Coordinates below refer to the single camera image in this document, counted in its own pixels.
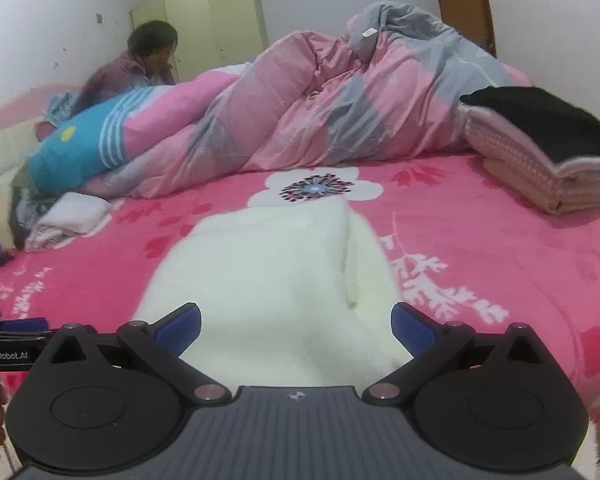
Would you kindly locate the grey clothes pile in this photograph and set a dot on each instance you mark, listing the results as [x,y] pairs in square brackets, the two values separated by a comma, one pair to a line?
[22,210]

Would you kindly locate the folded pink checked blanket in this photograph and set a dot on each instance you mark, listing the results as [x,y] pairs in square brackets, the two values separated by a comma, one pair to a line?
[520,160]

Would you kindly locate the pale yellow wardrobe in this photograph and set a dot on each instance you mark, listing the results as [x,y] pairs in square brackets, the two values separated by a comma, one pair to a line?
[220,20]

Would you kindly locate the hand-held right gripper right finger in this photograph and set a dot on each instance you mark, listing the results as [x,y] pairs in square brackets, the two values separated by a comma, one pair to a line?
[412,332]

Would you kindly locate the pink floral bed sheet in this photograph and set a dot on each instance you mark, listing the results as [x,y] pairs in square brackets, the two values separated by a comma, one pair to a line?
[505,260]

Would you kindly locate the light blue cloth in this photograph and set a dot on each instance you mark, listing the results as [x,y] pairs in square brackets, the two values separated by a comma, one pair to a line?
[60,107]

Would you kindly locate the blue pink striped quilt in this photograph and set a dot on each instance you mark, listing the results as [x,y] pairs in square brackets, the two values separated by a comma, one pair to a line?
[60,160]

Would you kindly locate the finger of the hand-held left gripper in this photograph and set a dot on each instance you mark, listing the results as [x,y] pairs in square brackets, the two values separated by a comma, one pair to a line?
[27,325]

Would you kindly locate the folded white cloth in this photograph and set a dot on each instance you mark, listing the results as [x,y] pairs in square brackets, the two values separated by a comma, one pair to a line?
[75,212]

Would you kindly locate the folded black garment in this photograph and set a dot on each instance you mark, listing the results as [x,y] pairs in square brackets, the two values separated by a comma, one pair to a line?
[540,115]

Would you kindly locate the pink white headboard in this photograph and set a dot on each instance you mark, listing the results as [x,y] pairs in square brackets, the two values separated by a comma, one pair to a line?
[0,160]

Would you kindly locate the pink grey floral quilt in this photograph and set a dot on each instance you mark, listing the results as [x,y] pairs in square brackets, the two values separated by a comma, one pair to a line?
[330,100]

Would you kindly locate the white fluffy sweater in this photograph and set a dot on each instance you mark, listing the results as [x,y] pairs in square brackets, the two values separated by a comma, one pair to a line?
[280,280]

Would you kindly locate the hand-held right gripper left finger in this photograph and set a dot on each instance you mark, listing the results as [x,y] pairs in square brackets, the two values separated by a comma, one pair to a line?
[180,332]

